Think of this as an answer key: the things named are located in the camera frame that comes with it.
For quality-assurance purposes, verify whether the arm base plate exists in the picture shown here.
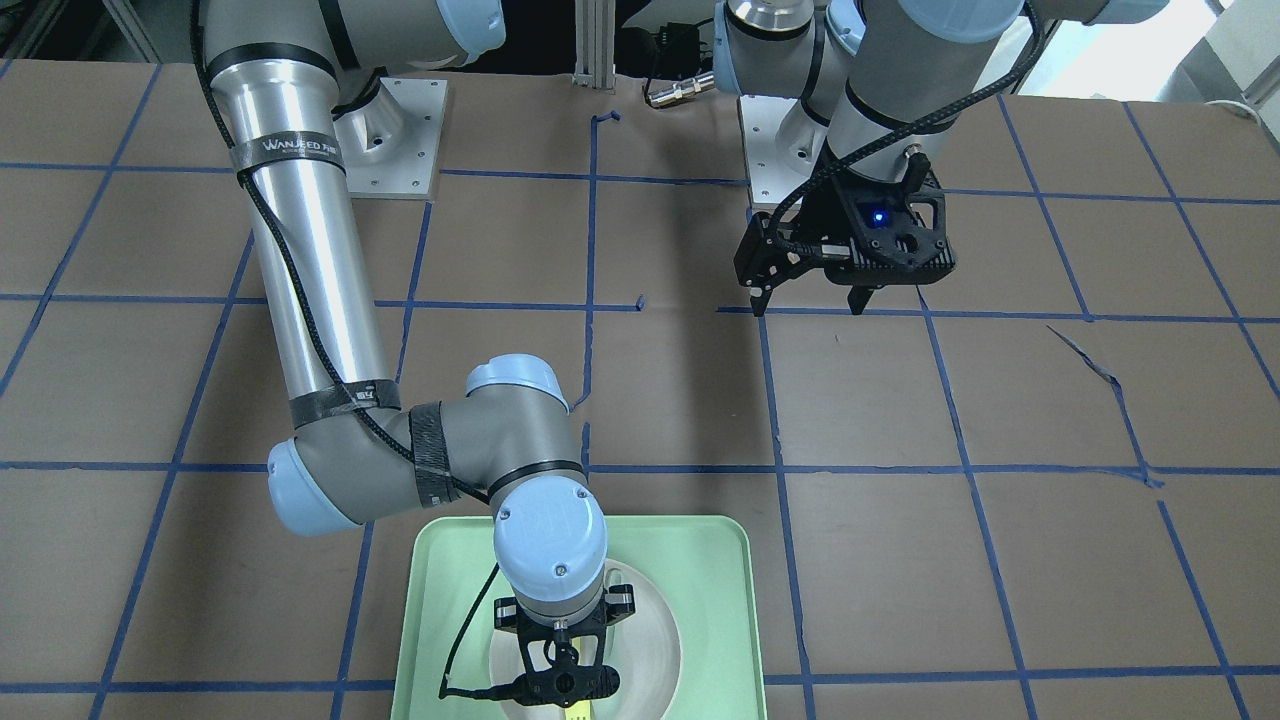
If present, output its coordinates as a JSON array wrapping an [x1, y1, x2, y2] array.
[[335, 78, 451, 201], [739, 95, 827, 210]]

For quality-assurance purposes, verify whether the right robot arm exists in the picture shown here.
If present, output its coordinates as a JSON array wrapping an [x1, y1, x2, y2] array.
[[188, 1, 635, 708]]

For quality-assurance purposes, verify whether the light green tray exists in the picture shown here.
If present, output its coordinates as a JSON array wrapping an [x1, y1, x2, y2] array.
[[390, 515, 767, 719]]

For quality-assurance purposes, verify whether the gold metal cylinder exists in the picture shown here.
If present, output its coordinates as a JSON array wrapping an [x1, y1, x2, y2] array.
[[644, 70, 716, 110]]

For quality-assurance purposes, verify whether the white round plate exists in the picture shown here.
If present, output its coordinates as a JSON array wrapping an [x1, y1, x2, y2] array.
[[488, 559, 682, 719]]

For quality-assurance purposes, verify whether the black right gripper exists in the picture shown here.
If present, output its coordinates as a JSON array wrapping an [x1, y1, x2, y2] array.
[[492, 585, 636, 708]]

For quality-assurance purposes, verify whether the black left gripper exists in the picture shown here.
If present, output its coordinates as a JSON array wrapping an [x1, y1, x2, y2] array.
[[733, 152, 957, 318]]

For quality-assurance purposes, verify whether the yellow plastic fork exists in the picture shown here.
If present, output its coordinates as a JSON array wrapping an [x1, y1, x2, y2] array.
[[564, 701, 594, 720]]

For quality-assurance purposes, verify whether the aluminium frame post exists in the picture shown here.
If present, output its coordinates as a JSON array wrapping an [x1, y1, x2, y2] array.
[[571, 0, 617, 94]]

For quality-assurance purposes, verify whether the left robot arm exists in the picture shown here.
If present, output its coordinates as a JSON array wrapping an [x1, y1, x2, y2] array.
[[713, 1, 1164, 316]]

